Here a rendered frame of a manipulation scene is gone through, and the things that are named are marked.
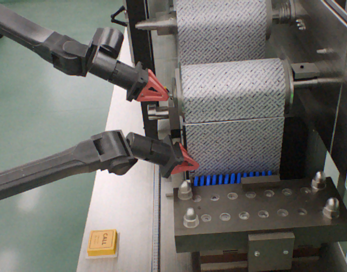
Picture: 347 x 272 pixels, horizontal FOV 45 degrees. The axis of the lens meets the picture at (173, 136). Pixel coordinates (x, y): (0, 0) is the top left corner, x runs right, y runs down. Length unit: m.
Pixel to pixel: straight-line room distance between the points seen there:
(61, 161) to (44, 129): 2.51
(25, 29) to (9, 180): 0.36
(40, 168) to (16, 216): 1.81
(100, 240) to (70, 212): 1.49
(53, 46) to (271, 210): 0.63
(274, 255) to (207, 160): 0.28
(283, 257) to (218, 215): 0.17
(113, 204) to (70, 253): 1.17
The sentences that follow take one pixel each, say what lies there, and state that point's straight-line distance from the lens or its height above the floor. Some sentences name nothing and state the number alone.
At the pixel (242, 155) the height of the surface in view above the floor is 1.09.
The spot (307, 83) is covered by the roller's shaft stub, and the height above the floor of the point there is 1.25.
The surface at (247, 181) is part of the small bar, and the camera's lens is 1.07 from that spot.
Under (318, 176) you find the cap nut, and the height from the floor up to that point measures 1.07.
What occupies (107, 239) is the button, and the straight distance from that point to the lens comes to 1.14.
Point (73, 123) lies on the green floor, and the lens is 3.42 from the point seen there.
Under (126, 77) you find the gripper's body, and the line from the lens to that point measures 1.01.
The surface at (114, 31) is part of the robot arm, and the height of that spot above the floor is 1.39.
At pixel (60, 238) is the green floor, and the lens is 2.49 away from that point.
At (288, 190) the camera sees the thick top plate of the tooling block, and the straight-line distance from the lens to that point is 1.09.
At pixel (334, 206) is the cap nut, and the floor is 1.06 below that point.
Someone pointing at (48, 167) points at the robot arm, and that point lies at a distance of 0.93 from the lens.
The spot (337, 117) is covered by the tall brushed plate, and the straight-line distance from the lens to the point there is 0.96.
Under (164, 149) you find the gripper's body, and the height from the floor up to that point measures 1.15.
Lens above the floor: 1.75
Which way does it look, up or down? 35 degrees down
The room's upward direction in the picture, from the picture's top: 6 degrees counter-clockwise
